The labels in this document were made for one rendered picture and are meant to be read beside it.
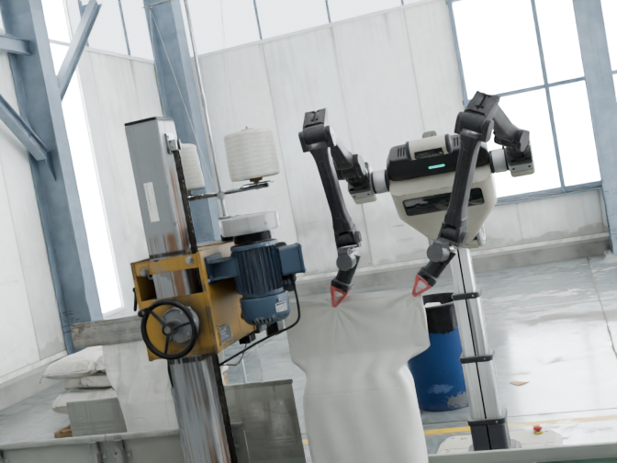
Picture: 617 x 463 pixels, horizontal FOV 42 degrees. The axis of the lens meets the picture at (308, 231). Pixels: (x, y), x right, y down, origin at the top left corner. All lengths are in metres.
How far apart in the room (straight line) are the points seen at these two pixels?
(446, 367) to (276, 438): 1.85
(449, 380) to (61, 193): 4.99
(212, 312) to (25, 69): 6.65
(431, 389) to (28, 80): 5.54
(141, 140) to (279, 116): 8.81
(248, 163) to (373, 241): 8.47
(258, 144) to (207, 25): 9.25
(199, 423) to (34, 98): 6.58
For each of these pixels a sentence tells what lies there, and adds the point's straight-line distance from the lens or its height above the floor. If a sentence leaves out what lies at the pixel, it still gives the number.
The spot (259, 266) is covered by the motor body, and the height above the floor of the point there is 1.26.
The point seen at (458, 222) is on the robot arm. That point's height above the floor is 1.27.
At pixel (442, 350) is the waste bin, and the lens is 4.93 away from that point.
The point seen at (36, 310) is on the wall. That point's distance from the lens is 8.46.
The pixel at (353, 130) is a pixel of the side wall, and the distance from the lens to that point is 10.96.
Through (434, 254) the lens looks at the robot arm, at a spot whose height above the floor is 1.19.
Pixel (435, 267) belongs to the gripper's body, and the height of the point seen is 1.14.
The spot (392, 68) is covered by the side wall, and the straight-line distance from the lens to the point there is 10.89.
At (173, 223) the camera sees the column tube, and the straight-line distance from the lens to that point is 2.46.
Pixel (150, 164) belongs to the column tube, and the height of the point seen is 1.62.
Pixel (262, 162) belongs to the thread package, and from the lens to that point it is 2.56.
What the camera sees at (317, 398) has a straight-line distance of 2.82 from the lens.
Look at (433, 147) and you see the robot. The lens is 2.89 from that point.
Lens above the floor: 1.47
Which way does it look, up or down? 3 degrees down
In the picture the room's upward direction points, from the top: 10 degrees counter-clockwise
